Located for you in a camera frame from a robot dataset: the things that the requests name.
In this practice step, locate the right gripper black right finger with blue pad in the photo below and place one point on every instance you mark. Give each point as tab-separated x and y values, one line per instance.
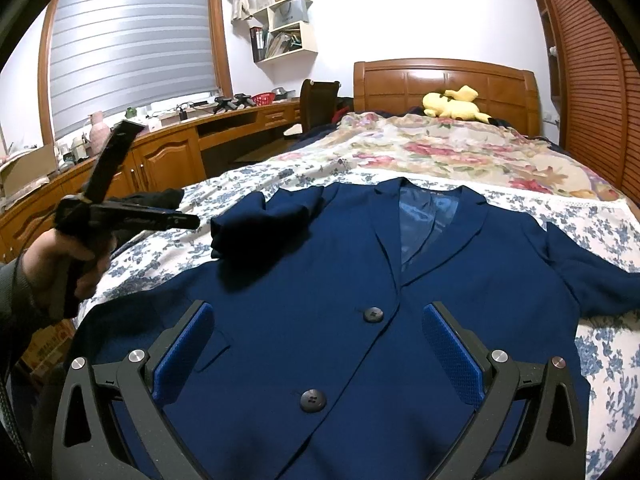
549	441

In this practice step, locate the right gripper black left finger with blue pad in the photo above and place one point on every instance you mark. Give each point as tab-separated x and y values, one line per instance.
88	442

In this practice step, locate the navy blue suit jacket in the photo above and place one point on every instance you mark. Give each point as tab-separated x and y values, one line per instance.
318	367

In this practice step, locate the person's left hand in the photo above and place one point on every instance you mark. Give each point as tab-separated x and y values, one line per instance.
43	261

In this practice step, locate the cardboard box on desk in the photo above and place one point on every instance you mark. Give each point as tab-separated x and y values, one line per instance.
26	166

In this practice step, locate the pink vase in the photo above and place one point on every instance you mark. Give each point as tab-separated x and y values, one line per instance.
99	133

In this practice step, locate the black folded garment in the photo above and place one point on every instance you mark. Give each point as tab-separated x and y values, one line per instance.
168	199

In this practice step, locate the blue floral white bedsheet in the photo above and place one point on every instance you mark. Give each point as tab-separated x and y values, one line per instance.
608	347

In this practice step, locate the long wooden desk cabinet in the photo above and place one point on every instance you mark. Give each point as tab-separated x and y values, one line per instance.
172	157

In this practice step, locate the grey window blind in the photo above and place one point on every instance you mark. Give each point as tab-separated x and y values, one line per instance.
109	55

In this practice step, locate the red basket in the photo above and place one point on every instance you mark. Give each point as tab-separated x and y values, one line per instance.
264	98

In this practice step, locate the dark wooden chair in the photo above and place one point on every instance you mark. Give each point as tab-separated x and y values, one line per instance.
317	105

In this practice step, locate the pink floral quilt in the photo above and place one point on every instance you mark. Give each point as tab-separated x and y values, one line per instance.
464	151

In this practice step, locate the yellow plush toy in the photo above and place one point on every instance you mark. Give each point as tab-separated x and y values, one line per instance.
454	104

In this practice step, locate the wooden headboard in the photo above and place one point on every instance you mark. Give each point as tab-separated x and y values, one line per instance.
395	86

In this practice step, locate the wooden wardrobe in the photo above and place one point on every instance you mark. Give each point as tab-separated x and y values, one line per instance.
595	88

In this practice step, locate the white wall shelf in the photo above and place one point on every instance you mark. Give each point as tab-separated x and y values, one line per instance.
281	29

